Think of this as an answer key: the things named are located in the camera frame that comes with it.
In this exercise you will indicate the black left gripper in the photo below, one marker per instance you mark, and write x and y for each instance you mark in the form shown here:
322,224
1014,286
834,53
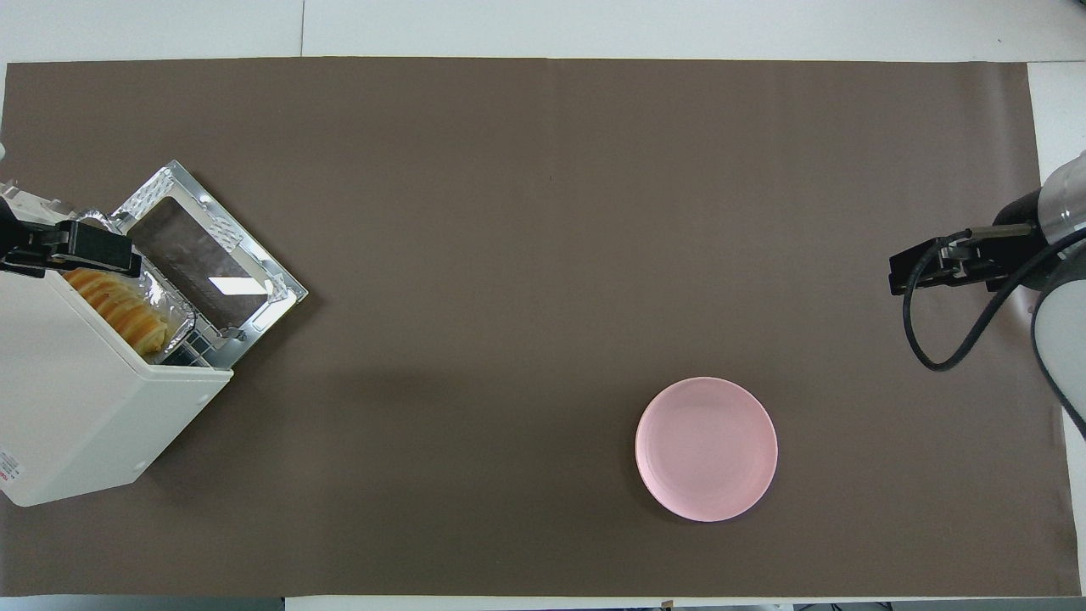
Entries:
34,242

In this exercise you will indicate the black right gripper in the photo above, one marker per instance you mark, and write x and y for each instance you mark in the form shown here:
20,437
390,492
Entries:
1005,255

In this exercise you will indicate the sliced golden bread loaf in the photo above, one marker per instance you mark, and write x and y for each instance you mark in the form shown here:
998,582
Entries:
119,307

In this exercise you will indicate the aluminium foil tray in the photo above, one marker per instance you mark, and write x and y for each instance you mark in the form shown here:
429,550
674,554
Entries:
170,310

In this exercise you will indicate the glass oven door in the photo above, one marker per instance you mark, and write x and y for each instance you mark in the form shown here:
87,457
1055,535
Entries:
199,255

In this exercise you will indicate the white toaster oven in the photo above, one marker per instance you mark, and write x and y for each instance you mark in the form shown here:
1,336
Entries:
76,407

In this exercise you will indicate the pink round plate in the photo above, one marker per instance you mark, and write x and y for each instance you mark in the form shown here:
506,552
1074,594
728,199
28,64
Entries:
706,450

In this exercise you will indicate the brown table mat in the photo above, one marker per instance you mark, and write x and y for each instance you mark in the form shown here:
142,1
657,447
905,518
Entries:
543,255

